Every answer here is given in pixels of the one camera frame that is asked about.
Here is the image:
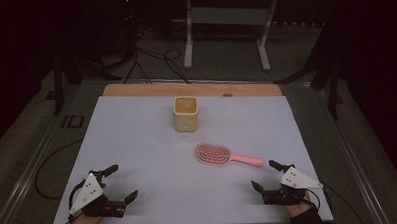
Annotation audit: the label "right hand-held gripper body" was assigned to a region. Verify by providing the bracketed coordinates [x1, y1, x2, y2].
[259, 162, 325, 208]

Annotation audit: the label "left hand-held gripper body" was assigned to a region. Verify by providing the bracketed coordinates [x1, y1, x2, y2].
[66, 168, 127, 221]

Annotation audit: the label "pink hairbrush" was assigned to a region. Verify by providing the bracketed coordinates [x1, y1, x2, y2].
[195, 141, 264, 170]

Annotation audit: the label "beige square cup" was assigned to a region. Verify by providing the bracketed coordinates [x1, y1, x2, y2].
[172, 96, 200, 134]

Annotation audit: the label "person's right hand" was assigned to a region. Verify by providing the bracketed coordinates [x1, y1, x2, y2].
[284, 191, 316, 219]

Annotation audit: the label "white table sheet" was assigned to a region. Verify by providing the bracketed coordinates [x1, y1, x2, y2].
[46, 87, 334, 224]

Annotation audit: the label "black stand legs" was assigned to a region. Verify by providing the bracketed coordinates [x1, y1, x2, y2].
[43, 44, 125, 117]
[271, 20, 347, 123]

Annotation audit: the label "black floor cable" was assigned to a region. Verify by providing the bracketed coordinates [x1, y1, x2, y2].
[322, 180, 368, 224]
[32, 138, 86, 201]

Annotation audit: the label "aluminium frame rail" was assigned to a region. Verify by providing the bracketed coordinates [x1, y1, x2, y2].
[0, 106, 73, 224]
[314, 84, 397, 224]

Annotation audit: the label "black cable bundle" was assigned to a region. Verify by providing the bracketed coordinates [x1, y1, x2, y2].
[122, 25, 193, 88]

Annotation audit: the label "white metal stand frame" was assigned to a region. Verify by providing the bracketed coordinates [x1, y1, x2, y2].
[181, 0, 282, 75]

